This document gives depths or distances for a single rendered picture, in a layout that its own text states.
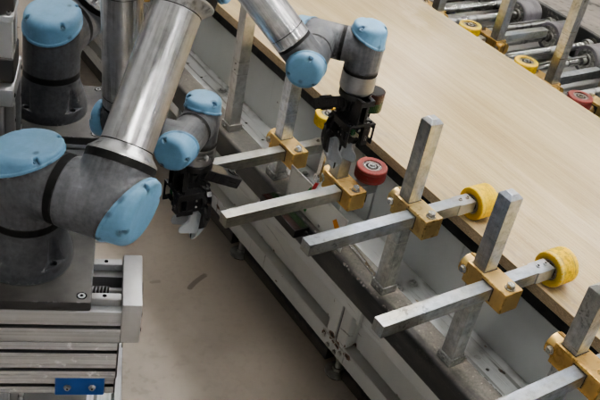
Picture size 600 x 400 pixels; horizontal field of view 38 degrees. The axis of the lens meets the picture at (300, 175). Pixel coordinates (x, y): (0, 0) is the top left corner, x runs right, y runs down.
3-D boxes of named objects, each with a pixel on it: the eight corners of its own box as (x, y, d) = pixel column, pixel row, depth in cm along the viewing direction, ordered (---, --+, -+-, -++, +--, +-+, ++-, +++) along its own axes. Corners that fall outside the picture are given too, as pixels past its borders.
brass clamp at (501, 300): (496, 315, 173) (504, 296, 170) (453, 274, 181) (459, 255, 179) (518, 307, 176) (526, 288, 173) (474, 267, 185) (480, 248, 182)
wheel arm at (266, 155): (189, 182, 217) (191, 168, 214) (184, 175, 219) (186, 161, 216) (330, 154, 240) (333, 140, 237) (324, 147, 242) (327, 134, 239)
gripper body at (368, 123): (343, 151, 186) (354, 103, 180) (321, 130, 192) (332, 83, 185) (370, 145, 190) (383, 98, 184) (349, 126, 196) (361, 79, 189)
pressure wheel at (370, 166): (359, 212, 216) (369, 175, 209) (341, 195, 221) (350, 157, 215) (384, 206, 220) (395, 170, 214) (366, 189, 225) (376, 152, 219)
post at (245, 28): (228, 132, 255) (249, -11, 230) (220, 124, 258) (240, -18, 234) (241, 130, 257) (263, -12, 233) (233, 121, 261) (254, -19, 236)
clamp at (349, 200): (346, 212, 211) (351, 195, 208) (316, 181, 220) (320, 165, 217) (364, 207, 214) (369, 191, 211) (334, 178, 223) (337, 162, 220)
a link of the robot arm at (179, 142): (133, 162, 166) (156, 136, 175) (187, 179, 164) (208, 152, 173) (136, 127, 162) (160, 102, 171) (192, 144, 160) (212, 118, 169)
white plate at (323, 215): (338, 253, 217) (346, 220, 211) (284, 195, 233) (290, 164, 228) (340, 252, 217) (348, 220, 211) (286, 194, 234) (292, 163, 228)
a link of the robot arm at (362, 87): (336, 64, 183) (366, 61, 187) (331, 83, 186) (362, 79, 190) (355, 81, 178) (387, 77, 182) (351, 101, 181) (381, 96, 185)
